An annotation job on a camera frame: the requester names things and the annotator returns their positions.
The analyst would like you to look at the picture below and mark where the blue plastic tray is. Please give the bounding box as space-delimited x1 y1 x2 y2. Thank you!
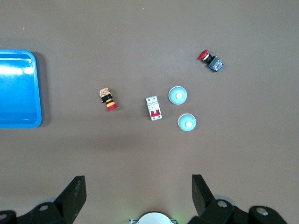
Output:
0 49 43 129

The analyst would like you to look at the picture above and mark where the red capped orange switch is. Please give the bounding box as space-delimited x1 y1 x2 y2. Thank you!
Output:
98 87 118 112

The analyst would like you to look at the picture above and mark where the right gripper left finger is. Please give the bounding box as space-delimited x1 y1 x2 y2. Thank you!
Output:
0 175 87 224

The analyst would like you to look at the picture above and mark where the red mushroom push button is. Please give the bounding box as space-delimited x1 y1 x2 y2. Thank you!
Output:
198 49 224 72

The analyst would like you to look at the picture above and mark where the brown table mat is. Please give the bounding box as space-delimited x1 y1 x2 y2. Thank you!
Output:
0 0 299 224

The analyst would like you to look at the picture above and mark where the light blue call bell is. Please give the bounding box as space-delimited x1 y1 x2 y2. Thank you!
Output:
177 113 197 132
168 85 188 105

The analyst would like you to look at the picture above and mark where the white red circuit breaker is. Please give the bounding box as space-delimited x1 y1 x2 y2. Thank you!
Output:
146 95 163 121

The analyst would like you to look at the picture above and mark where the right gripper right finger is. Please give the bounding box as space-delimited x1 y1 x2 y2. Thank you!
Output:
188 174 288 224

